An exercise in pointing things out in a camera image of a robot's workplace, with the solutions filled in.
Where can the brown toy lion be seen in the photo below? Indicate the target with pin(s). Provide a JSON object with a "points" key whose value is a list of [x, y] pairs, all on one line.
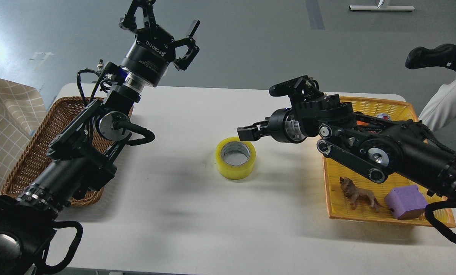
{"points": [[354, 193]]}

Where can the yellow tape roll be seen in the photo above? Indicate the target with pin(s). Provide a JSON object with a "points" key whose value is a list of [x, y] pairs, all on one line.
{"points": [[233, 145]]}

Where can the yellow plastic basket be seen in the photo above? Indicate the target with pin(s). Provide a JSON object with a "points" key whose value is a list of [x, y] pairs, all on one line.
{"points": [[338, 206]]}

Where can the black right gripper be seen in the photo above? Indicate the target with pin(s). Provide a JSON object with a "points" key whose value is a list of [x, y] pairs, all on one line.
{"points": [[281, 126]]}

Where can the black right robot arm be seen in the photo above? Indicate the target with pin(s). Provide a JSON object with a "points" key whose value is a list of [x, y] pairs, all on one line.
{"points": [[372, 147]]}

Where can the small soda can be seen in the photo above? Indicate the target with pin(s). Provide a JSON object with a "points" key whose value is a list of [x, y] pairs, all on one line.
{"points": [[384, 116]]}

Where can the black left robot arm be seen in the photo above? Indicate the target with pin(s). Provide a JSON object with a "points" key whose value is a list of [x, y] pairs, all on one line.
{"points": [[83, 154]]}

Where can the beige checkered cloth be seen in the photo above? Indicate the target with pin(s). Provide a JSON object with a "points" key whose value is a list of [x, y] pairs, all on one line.
{"points": [[21, 111]]}

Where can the brown wicker basket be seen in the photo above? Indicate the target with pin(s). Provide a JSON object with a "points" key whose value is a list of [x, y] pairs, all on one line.
{"points": [[34, 160]]}

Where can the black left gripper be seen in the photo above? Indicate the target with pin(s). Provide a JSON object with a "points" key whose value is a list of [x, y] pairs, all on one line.
{"points": [[150, 55]]}

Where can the purple foam block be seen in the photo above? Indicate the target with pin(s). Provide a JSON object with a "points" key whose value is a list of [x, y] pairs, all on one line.
{"points": [[406, 202]]}

